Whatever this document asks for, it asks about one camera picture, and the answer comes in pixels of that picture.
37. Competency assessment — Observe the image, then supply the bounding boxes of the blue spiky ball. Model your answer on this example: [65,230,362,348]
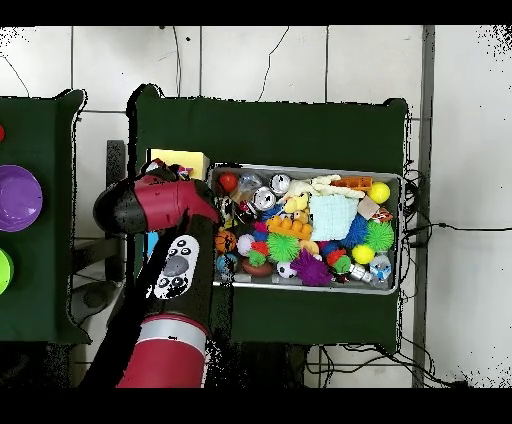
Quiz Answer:
[341,213,369,248]

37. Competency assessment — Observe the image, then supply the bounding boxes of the bright green spiky ball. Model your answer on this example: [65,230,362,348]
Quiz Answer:
[266,233,301,264]

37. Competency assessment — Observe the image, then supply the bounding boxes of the orange toy building brick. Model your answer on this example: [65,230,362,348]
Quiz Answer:
[265,215,314,241]

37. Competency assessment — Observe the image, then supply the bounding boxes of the black power cable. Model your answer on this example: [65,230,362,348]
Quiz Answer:
[403,221,512,239]

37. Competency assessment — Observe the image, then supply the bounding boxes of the small baseball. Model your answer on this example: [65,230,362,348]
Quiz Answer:
[236,233,256,257]

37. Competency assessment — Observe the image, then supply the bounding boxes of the yellow plush duck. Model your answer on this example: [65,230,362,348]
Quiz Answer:
[282,192,310,214]

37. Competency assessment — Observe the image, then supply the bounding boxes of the dark green table cloth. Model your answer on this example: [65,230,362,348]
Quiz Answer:
[125,83,411,355]

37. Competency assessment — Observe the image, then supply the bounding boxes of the mint green cloth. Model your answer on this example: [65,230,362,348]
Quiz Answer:
[308,194,359,242]

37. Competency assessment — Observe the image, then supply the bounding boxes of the shallow wire mesh bin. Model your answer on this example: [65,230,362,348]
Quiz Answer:
[207,161,403,296]

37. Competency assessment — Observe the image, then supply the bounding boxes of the red-orange ball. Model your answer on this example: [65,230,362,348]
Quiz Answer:
[218,172,239,193]

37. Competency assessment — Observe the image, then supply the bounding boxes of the green round item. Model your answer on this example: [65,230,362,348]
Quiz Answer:
[0,248,14,296]

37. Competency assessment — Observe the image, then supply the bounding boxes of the purple plastic bowl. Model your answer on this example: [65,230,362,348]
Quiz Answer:
[0,164,44,233]

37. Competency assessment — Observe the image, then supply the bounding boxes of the small basketball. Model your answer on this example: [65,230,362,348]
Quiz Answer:
[214,230,238,254]

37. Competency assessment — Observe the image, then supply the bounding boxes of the green cloth side table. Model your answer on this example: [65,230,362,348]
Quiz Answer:
[0,89,93,345]

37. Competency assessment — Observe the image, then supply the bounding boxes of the wooden box with three holes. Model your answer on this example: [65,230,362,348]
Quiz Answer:
[141,148,211,257]

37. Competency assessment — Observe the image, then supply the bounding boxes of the dark grey rounded base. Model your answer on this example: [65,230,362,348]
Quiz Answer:
[65,279,121,327]

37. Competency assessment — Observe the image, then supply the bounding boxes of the purple spiky toy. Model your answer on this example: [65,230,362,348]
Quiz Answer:
[290,249,334,287]

